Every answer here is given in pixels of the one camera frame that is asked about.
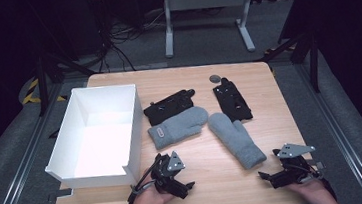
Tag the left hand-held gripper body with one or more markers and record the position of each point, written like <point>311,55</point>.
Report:
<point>166,177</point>

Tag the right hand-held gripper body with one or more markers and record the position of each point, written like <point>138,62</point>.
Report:
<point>296,171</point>

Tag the plain grey mitten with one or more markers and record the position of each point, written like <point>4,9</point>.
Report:
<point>236,140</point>

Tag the grey mitten with label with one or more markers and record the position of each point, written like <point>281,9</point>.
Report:
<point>181,125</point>

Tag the black glove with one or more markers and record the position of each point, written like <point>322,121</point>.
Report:
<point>169,106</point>
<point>232,102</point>

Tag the white box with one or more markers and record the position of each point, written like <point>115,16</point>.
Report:
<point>102,139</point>

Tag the person's right hand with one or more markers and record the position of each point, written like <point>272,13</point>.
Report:
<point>315,193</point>

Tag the person's left hand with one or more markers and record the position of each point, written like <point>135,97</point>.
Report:
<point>148,202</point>

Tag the grey tape piece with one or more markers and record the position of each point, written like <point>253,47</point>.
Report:
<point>319,164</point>

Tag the round grey table grommet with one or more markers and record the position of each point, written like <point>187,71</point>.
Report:
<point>215,78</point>

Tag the black metal stand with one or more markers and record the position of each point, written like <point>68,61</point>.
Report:
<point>314,62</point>
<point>42,81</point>

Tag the yellow black hazard tape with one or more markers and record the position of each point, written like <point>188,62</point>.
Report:
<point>31,94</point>

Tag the aluminium rail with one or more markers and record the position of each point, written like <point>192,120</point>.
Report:
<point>336,134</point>
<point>27,157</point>

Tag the white metal desk frame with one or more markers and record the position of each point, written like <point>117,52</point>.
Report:
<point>206,0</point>

